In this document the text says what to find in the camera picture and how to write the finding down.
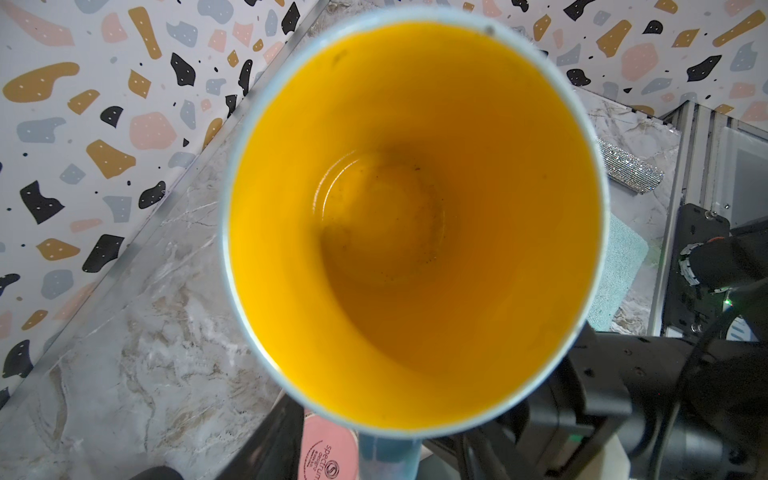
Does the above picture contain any glitter bottle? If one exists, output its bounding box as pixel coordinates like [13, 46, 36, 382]
[598, 139, 664, 194]

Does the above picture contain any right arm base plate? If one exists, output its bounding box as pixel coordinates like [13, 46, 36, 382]
[662, 203, 730, 339]

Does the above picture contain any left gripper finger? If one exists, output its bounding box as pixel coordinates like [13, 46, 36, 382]
[215, 394, 305, 480]

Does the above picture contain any light blue mug yellow inside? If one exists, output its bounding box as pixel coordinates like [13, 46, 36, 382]
[221, 6, 609, 479]

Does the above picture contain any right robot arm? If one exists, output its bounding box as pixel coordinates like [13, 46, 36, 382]
[454, 220, 767, 479]

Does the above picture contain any teal cloth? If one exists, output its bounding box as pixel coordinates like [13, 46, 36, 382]
[587, 215, 649, 331]

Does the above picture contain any pink mug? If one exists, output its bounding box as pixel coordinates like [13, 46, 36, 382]
[297, 412, 359, 480]

